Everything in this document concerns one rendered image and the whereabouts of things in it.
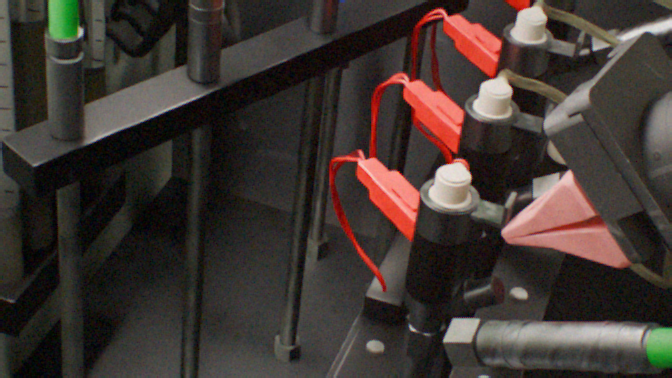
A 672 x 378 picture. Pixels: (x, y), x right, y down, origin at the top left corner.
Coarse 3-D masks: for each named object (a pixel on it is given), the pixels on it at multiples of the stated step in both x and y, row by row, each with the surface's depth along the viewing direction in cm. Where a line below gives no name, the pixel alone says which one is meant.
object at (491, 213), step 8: (480, 200) 64; (480, 208) 63; (488, 208) 63; (496, 208) 63; (472, 216) 63; (480, 216) 63; (488, 216) 63; (496, 216) 63; (488, 224) 63; (496, 224) 62
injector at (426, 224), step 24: (432, 216) 63; (456, 216) 62; (432, 240) 63; (456, 240) 63; (408, 264) 66; (432, 264) 64; (456, 264) 64; (408, 288) 66; (432, 288) 65; (456, 288) 66; (480, 288) 65; (504, 288) 66; (432, 312) 66; (456, 312) 66; (408, 336) 68; (432, 336) 68; (408, 360) 69; (432, 360) 69
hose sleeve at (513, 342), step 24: (480, 336) 53; (504, 336) 52; (528, 336) 52; (552, 336) 51; (576, 336) 50; (600, 336) 49; (624, 336) 48; (648, 336) 48; (504, 360) 53; (528, 360) 52; (552, 360) 51; (576, 360) 50; (600, 360) 49; (624, 360) 48; (648, 360) 48
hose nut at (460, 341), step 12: (456, 324) 55; (468, 324) 54; (480, 324) 54; (456, 336) 54; (468, 336) 54; (456, 348) 54; (468, 348) 54; (456, 360) 54; (468, 360) 54; (480, 360) 54
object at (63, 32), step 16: (48, 0) 64; (64, 0) 64; (48, 16) 65; (64, 16) 64; (48, 32) 65; (64, 32) 65; (80, 32) 66; (48, 48) 66; (64, 48) 65; (80, 48) 66; (656, 336) 48; (656, 352) 47
